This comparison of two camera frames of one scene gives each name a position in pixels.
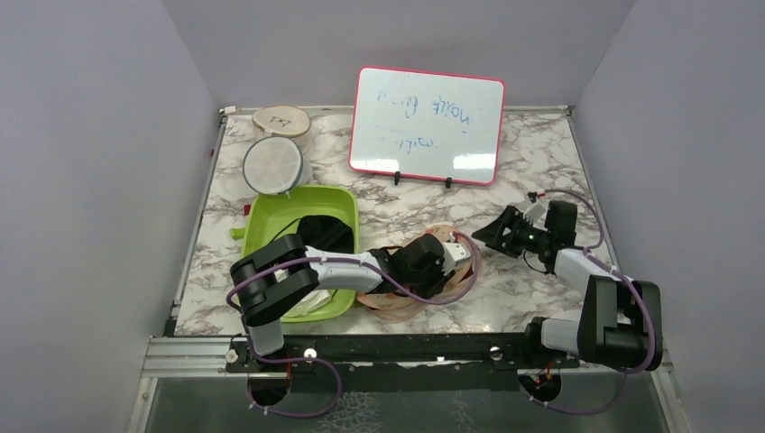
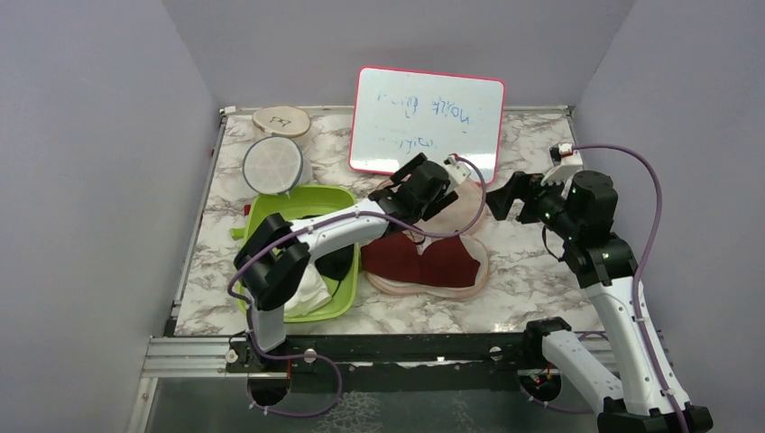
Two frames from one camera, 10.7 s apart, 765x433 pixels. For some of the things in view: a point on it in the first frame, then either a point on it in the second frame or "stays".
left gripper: [434, 286] → [435, 207]
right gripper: [493, 236] → [525, 187]
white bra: [309, 300] stays
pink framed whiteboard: [427, 125] stays
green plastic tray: [268, 216] stays
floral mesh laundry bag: [400, 306] → [464, 216]
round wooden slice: [282, 121] stays
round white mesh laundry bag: [277, 166] stays
